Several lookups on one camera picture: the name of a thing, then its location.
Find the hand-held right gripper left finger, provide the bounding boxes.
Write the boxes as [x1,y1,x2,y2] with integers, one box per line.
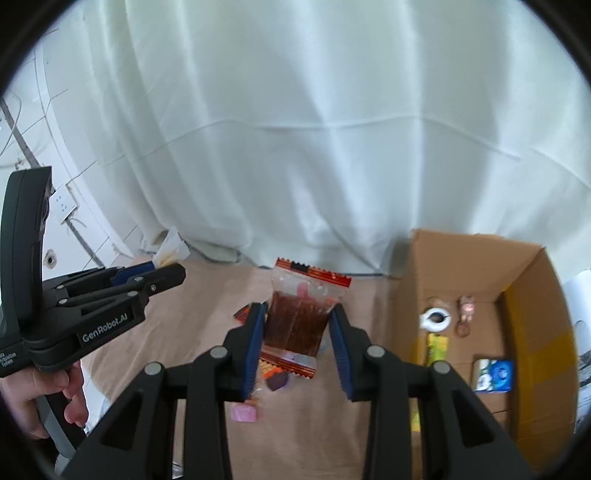
[60,302,269,480]

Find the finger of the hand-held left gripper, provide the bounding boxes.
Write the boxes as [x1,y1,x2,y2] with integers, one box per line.
[44,261,156,296]
[53,263,187,308]

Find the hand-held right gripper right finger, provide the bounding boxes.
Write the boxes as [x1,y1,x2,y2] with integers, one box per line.
[329,302,536,480]

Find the brown snack packet orange ends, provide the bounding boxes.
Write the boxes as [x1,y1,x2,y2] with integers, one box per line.
[259,257,352,380]

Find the brown cardboard box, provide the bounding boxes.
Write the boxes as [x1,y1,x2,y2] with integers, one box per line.
[392,228,580,480]

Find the person's left hand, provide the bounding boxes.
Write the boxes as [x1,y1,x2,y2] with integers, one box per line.
[0,364,88,439]

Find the yellow white paper wrapper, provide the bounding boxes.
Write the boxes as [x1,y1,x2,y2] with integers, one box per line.
[152,226,191,268]

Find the pink eraser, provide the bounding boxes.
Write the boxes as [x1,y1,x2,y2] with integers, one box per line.
[231,402,258,424]

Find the white tape roll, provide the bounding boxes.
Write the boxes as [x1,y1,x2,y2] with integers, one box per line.
[419,307,452,332]

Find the yellow green packet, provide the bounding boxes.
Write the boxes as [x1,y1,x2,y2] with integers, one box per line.
[425,333,450,366]

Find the blue white tissue pack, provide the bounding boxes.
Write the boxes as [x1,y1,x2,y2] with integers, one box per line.
[472,357,515,393]

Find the white curtain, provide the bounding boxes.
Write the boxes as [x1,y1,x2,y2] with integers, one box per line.
[34,0,591,280]

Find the white printed paper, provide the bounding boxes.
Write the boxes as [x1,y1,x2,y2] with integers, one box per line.
[561,272,591,416]

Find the white wall socket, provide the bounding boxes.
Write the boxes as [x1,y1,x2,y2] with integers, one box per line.
[52,187,77,225]

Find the pink keychain toy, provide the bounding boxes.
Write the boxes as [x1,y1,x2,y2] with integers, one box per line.
[456,298,477,337]

